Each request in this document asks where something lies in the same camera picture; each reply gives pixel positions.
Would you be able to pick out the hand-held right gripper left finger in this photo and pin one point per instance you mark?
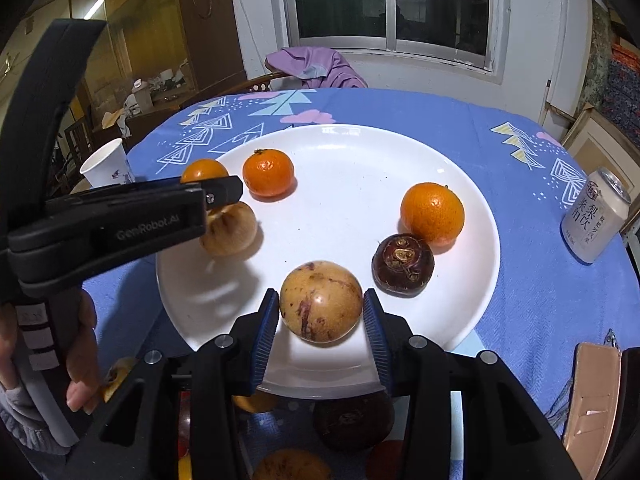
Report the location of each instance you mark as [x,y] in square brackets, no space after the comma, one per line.
[267,340]

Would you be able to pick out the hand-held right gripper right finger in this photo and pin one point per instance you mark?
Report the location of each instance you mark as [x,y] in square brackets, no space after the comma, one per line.
[377,345]

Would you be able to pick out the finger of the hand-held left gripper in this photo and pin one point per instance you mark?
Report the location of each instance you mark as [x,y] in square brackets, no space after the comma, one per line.
[225,191]

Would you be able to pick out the tan round fruit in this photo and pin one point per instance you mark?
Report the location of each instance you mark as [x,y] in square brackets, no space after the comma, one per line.
[320,300]
[295,467]
[230,234]

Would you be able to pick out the white plate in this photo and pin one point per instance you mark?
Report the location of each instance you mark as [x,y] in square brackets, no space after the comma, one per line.
[340,200]

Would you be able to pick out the red round fruit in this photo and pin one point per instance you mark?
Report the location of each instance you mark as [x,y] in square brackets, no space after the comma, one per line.
[385,462]
[185,425]

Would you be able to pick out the yellow-orange round fruit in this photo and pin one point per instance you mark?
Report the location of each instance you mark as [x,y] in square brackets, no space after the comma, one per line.
[117,375]

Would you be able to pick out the person's left forearm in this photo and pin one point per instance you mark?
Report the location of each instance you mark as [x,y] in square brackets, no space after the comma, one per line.
[25,415]

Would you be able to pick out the person's left hand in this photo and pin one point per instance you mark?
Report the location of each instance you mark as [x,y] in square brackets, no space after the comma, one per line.
[84,355]

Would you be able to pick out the small orange mandarin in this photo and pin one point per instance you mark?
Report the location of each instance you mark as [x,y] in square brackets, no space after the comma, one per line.
[204,170]

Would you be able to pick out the small orange fruit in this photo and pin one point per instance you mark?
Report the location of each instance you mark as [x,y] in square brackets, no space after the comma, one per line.
[255,403]

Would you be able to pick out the white paper cup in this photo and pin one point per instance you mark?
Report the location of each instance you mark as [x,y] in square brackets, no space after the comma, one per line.
[107,165]

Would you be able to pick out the dark purple fruit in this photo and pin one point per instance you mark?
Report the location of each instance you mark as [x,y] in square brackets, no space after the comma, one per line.
[350,422]
[402,266]

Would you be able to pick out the dark wooden chair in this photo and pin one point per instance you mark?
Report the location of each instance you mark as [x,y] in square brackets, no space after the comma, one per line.
[77,140]

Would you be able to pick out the curved wooden chair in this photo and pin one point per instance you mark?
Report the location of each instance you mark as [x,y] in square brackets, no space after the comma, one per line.
[255,82]

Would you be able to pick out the large orange mandarin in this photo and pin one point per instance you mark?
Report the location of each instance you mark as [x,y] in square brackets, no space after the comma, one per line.
[432,212]

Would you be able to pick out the purple jacket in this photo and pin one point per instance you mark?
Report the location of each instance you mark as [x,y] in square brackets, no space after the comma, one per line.
[315,67]

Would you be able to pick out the wooden glass cabinet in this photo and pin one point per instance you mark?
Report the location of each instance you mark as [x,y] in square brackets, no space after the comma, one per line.
[210,20]

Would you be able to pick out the blue printed tablecloth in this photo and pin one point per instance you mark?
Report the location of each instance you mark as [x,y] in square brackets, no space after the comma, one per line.
[400,107]

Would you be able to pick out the brown and black cardboard pieces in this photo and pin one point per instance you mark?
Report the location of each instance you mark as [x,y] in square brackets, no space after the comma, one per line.
[592,410]

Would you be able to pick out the white framed window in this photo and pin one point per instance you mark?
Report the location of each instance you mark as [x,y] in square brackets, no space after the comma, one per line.
[350,0]

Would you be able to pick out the white drink can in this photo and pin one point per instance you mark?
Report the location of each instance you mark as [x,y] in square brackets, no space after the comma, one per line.
[592,215]

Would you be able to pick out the framed pictures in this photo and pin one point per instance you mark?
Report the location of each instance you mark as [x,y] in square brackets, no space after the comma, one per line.
[595,135]

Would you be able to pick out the stack of folded patterned rugs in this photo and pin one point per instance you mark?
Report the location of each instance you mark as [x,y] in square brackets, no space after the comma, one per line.
[620,70]

